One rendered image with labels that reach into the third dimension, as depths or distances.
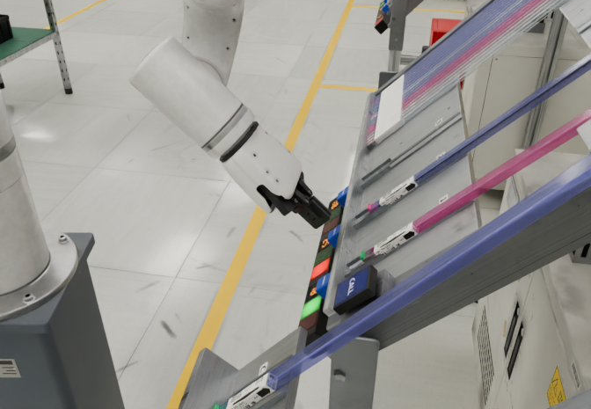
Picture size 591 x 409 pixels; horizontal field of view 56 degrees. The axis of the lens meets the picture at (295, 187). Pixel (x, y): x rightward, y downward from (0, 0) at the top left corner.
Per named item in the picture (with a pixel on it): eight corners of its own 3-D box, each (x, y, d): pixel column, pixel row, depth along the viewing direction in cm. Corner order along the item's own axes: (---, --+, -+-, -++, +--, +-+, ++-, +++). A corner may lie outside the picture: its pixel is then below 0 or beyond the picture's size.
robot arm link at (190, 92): (207, 134, 82) (194, 155, 74) (139, 69, 79) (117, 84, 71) (246, 95, 80) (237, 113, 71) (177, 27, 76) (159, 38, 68)
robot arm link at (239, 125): (213, 128, 82) (228, 142, 83) (193, 157, 75) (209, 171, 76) (250, 93, 78) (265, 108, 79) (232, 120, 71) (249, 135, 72)
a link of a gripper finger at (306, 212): (284, 197, 81) (316, 227, 83) (280, 209, 78) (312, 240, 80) (299, 186, 79) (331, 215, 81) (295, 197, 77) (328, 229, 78)
